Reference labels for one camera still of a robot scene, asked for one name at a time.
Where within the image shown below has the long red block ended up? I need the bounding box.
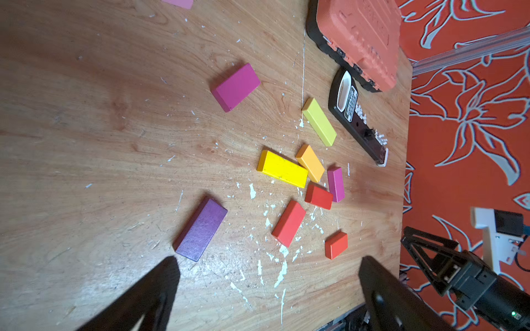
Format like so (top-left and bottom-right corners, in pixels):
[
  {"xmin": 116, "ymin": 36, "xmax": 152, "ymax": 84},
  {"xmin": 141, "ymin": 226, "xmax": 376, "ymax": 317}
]
[{"xmin": 272, "ymin": 200, "xmax": 306, "ymax": 248}]

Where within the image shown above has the red cube block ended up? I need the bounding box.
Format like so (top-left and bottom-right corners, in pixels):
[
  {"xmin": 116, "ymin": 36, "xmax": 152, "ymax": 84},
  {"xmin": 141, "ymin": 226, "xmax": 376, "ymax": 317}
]
[{"xmin": 324, "ymin": 231, "xmax": 349, "ymax": 260}]

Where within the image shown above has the dark purple block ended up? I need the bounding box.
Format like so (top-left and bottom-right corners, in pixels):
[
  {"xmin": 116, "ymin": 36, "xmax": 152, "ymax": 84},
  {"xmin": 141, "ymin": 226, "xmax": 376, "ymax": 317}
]
[{"xmin": 173, "ymin": 197, "xmax": 228, "ymax": 262}]

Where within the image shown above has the small magenta block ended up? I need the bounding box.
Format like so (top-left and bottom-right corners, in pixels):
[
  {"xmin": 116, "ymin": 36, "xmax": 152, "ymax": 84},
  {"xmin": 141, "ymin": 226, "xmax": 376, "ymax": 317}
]
[{"xmin": 327, "ymin": 165, "xmax": 345, "ymax": 203}]

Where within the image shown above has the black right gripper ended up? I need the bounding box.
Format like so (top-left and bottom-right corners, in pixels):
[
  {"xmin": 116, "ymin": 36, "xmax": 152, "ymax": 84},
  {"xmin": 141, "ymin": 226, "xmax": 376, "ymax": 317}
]
[{"xmin": 401, "ymin": 226, "xmax": 497, "ymax": 310}]

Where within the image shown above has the small red block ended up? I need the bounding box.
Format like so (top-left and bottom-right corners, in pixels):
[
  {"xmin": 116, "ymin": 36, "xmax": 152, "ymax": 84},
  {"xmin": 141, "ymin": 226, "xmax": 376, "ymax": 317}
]
[{"xmin": 304, "ymin": 183, "xmax": 333, "ymax": 210}]

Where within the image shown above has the lime yellow long block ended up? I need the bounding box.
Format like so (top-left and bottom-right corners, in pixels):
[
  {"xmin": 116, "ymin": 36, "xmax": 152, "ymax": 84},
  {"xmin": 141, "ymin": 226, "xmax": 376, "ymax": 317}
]
[{"xmin": 302, "ymin": 98, "xmax": 337, "ymax": 147}]

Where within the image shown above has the light pink block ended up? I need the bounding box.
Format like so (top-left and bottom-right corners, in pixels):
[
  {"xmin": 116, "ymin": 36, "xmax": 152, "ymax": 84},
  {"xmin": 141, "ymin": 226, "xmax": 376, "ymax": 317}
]
[{"xmin": 162, "ymin": 0, "xmax": 194, "ymax": 10}]

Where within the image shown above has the orange block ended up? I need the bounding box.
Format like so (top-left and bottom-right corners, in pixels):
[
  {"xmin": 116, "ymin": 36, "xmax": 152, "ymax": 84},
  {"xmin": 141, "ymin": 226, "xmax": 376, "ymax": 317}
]
[{"xmin": 295, "ymin": 144, "xmax": 324, "ymax": 183}]

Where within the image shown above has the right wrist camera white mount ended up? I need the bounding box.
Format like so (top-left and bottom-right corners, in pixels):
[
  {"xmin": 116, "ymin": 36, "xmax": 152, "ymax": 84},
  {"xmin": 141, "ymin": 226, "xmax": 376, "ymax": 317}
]
[{"xmin": 471, "ymin": 207, "xmax": 524, "ymax": 274}]

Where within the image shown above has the bright yellow block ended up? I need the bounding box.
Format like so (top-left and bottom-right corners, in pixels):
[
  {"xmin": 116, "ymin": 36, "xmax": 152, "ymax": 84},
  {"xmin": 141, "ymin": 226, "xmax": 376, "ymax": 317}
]
[{"xmin": 257, "ymin": 150, "xmax": 308, "ymax": 188}]

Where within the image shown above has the orange plastic tool case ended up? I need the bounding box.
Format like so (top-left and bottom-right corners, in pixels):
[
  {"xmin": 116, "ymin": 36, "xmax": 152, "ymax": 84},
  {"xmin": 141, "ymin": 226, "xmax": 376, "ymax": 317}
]
[{"xmin": 306, "ymin": 0, "xmax": 402, "ymax": 92}]

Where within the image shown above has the aluminium frame post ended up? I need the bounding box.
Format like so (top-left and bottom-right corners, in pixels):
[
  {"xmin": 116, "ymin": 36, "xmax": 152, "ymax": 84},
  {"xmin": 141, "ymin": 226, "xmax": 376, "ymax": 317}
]
[{"xmin": 412, "ymin": 26, "xmax": 529, "ymax": 76}]

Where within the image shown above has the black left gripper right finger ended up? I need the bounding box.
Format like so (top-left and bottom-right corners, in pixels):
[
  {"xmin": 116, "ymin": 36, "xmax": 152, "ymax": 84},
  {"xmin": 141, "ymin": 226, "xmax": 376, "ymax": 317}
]
[{"xmin": 358, "ymin": 256, "xmax": 453, "ymax": 330}]

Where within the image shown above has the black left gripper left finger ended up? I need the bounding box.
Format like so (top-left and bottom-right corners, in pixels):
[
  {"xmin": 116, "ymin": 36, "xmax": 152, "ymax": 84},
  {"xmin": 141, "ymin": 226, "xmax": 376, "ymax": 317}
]
[{"xmin": 79, "ymin": 256, "xmax": 180, "ymax": 330}]

